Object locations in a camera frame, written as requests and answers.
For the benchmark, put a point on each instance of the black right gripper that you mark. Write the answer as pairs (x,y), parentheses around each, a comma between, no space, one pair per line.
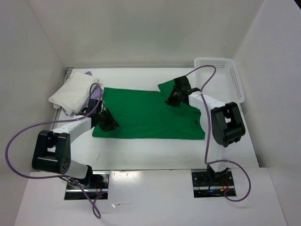
(170,100)

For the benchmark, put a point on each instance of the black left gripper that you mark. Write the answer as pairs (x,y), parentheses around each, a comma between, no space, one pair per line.
(111,121)

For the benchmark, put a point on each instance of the green t shirt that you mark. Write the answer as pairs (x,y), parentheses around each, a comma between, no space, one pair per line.
(144,114)

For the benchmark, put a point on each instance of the purple t shirt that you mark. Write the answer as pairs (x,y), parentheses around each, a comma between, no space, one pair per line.
(94,94)

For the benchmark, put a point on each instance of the white t shirt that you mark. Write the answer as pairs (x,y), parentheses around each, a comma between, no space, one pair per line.
(58,97)

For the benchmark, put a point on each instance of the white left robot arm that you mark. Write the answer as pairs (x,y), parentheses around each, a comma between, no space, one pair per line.
(53,148)

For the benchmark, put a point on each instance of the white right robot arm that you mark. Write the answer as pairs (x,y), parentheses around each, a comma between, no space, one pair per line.
(221,122)

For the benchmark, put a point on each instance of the white plastic laundry basket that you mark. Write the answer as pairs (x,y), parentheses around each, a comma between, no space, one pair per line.
(225,85)

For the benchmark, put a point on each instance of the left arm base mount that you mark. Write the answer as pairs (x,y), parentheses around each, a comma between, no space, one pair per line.
(98,187)

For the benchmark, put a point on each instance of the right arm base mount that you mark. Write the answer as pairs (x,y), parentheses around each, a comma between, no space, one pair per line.
(204,187)

